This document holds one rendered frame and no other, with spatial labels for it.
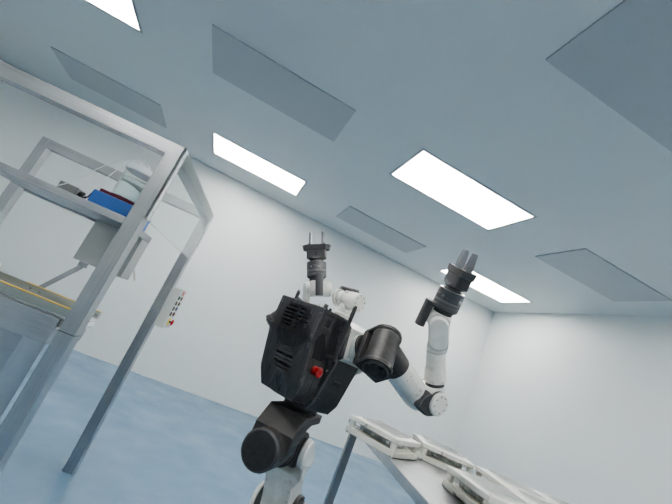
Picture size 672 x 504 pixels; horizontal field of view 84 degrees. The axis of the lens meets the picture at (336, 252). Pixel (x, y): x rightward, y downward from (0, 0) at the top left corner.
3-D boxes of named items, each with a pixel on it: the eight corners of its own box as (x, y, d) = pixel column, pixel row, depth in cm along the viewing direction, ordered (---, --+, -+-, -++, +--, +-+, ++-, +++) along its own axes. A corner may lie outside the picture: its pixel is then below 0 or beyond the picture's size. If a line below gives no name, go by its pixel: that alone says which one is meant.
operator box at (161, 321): (168, 327, 247) (187, 292, 254) (162, 328, 231) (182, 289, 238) (159, 324, 247) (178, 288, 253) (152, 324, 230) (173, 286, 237)
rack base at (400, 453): (416, 460, 163) (418, 454, 163) (392, 458, 145) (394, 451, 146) (371, 434, 179) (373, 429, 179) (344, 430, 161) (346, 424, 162)
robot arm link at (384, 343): (404, 385, 111) (382, 354, 106) (378, 386, 116) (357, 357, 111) (412, 355, 120) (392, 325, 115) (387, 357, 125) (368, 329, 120)
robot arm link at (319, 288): (327, 272, 172) (328, 297, 169) (305, 272, 169) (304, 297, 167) (334, 269, 161) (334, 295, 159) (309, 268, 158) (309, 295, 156)
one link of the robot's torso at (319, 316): (299, 421, 99) (348, 298, 108) (229, 376, 122) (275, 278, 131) (357, 432, 120) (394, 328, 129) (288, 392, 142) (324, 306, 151)
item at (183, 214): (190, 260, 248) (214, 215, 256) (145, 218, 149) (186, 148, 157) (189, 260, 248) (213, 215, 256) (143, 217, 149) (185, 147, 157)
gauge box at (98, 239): (128, 280, 178) (149, 243, 183) (120, 277, 168) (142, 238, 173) (83, 261, 176) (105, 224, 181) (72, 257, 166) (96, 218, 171)
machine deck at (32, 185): (148, 245, 183) (152, 238, 184) (120, 225, 146) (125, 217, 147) (22, 190, 176) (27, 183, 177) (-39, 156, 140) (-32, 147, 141)
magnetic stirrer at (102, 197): (144, 234, 180) (153, 218, 183) (129, 222, 160) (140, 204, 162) (104, 216, 178) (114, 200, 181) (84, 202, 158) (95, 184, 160)
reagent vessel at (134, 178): (147, 213, 179) (166, 181, 184) (137, 204, 164) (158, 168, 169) (116, 200, 177) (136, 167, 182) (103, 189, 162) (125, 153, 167)
